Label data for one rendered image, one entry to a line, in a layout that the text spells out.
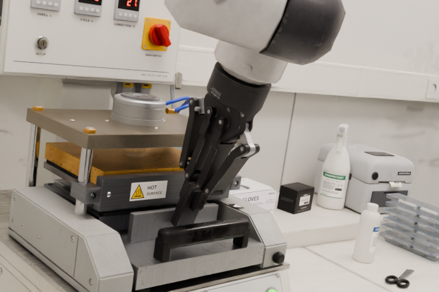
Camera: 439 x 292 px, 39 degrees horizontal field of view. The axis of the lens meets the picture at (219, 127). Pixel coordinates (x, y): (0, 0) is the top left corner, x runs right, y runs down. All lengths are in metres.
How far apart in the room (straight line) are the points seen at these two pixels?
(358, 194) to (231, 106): 1.13
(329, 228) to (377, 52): 0.74
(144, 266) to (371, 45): 1.51
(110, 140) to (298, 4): 0.33
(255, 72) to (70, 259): 0.32
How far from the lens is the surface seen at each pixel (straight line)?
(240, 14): 0.60
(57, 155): 0.93
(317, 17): 0.61
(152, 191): 0.85
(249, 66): 0.71
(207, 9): 0.60
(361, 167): 1.83
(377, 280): 1.50
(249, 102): 0.74
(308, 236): 1.61
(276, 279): 0.94
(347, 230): 1.73
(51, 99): 1.07
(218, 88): 0.74
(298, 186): 1.74
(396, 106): 2.31
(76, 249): 0.78
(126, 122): 0.90
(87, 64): 1.03
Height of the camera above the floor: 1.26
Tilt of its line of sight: 9 degrees down
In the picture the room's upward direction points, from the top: 8 degrees clockwise
